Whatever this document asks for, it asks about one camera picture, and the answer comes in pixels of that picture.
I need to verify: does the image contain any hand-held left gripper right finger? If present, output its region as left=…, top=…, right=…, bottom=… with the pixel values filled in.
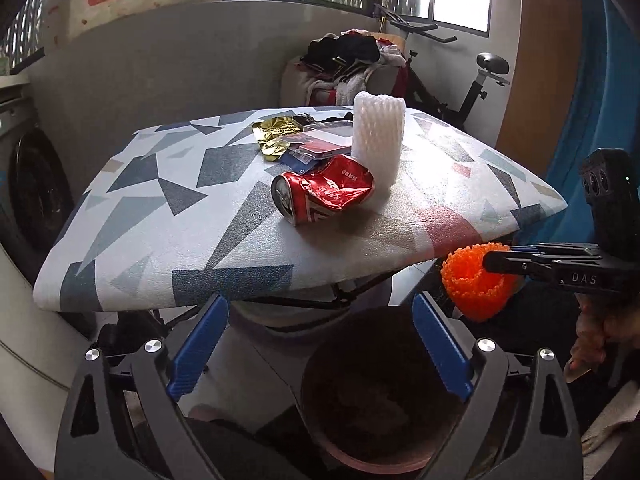
left=411, top=292, right=586, bottom=480

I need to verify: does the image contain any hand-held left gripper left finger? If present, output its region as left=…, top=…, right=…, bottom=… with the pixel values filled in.
left=55, top=294, right=230, bottom=480

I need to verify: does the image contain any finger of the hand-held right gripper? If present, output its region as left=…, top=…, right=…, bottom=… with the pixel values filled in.
left=481, top=250, right=556, bottom=282
left=510, top=242, right=602, bottom=260

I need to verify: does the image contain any orange foam net sleeve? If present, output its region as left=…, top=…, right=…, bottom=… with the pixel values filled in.
left=440, top=242, right=524, bottom=324

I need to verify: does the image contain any dark round trash bin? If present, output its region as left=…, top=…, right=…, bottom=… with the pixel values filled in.
left=299, top=305, right=482, bottom=472

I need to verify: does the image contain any gold foil bag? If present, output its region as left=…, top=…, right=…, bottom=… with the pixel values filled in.
left=251, top=115, right=304, bottom=162

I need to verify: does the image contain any person's right hand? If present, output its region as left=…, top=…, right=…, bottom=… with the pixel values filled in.
left=564, top=294, right=640, bottom=386

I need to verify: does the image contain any blue curtain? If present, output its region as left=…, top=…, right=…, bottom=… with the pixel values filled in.
left=540, top=0, right=640, bottom=221

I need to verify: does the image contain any geometric patterned table cover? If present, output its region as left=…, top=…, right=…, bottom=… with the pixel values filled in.
left=32, top=105, right=569, bottom=314

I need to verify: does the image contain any wooden door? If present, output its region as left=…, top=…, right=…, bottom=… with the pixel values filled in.
left=492, top=0, right=603, bottom=161

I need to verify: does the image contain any white foam net sleeve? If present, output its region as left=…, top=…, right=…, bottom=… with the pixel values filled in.
left=351, top=91, right=406, bottom=189

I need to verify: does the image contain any black exercise bike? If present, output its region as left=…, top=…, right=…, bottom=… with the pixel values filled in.
left=372, top=2, right=512, bottom=132

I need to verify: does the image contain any crushed red drink can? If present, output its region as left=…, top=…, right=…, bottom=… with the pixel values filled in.
left=271, top=154, right=377, bottom=227

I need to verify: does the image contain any blue packet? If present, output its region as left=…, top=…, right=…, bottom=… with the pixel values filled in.
left=278, top=152, right=317, bottom=172

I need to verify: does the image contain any clear plastic box red insert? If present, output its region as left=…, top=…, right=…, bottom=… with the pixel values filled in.
left=277, top=121, right=356, bottom=161

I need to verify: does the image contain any washing machine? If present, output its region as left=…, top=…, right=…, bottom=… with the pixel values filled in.
left=0, top=72, right=83, bottom=283

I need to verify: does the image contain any white towel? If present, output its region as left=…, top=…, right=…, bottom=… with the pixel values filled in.
left=334, top=71, right=382, bottom=107

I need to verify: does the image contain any pile of clothes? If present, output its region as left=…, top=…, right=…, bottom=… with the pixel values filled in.
left=299, top=30, right=407, bottom=82

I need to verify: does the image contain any beige armchair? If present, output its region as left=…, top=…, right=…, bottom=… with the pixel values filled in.
left=279, top=55, right=417, bottom=109

